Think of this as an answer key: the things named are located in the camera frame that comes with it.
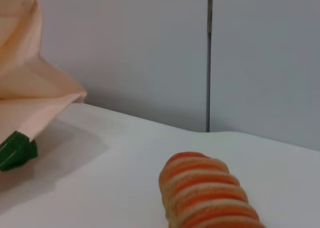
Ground cream tote bag green handles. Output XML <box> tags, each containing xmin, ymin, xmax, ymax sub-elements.
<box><xmin>0</xmin><ymin>0</ymin><xmax>88</xmax><ymax>173</ymax></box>

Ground orange striped long bread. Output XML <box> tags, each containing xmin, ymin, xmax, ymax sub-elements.
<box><xmin>158</xmin><ymin>151</ymin><xmax>266</xmax><ymax>228</ymax></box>

